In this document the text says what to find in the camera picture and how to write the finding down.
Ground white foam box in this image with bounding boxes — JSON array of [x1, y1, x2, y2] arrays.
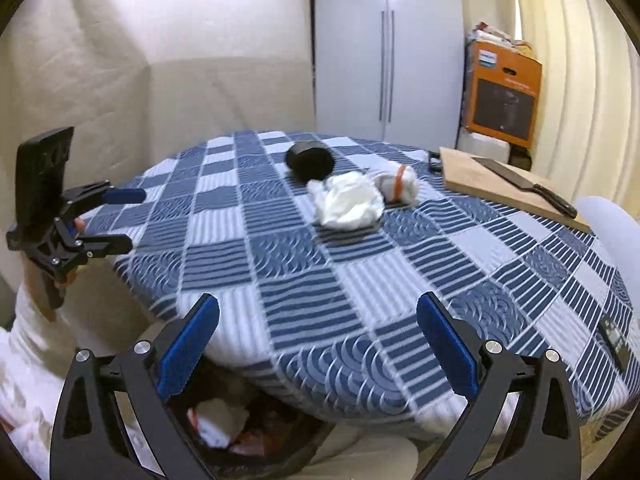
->
[[457, 127, 512, 163]]

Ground blue patterned tablecloth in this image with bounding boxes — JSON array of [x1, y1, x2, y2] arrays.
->
[[80, 130, 640, 433]]

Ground person's left hand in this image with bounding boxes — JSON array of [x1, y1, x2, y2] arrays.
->
[[22, 257, 80, 322]]

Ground wooden cutting board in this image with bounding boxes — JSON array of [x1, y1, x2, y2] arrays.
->
[[439, 146, 593, 233]]

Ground black kitchen knife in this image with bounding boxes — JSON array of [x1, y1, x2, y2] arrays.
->
[[471, 156, 578, 219]]

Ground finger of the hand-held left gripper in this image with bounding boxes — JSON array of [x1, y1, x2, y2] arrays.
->
[[52, 217, 135, 261], [59, 180, 147, 221]]

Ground black round object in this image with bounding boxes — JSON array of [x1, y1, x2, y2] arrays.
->
[[285, 141, 335, 182]]

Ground clear plastic container red print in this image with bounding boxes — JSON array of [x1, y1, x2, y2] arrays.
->
[[235, 402, 321, 461]]

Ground cream curtain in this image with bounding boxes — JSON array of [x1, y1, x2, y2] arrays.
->
[[512, 0, 640, 241]]

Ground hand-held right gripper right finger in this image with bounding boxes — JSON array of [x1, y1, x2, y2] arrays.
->
[[416, 291, 583, 480]]

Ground pile of papers and bags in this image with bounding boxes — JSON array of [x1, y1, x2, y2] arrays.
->
[[467, 22, 536, 58]]

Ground orange cardboard box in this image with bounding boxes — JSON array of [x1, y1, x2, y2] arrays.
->
[[459, 40, 543, 150]]

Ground black remote control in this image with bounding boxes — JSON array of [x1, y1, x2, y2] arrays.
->
[[597, 316, 630, 373]]

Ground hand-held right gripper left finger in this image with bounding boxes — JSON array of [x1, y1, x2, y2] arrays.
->
[[49, 292, 221, 480]]

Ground white wardrobe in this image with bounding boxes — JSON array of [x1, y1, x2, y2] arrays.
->
[[310, 0, 468, 143]]

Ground black trash bin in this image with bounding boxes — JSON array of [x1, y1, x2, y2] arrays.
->
[[167, 390, 333, 480]]

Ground white tissue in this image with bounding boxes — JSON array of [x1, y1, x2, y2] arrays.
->
[[306, 170, 385, 231]]

